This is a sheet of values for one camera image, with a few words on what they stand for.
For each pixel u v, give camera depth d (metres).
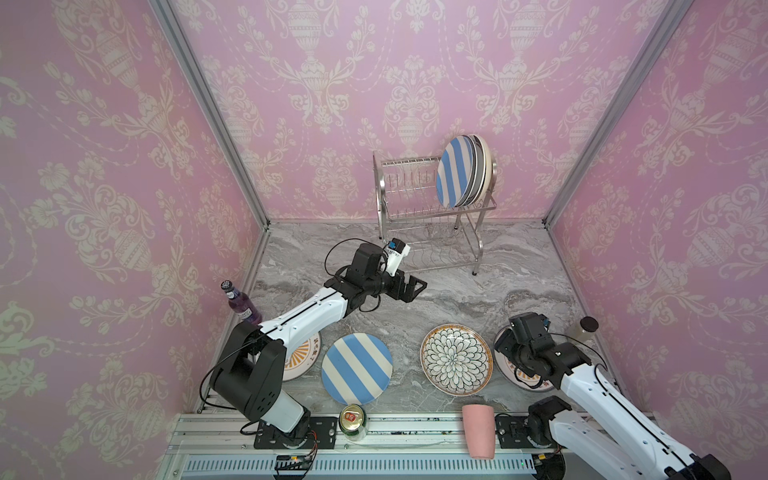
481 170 0.76
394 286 0.74
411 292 0.74
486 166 0.75
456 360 0.86
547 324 0.75
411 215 0.85
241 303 0.84
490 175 0.76
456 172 0.83
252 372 0.43
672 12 0.69
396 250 0.74
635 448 0.43
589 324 0.82
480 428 0.70
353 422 0.66
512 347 0.74
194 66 0.78
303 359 0.86
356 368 0.85
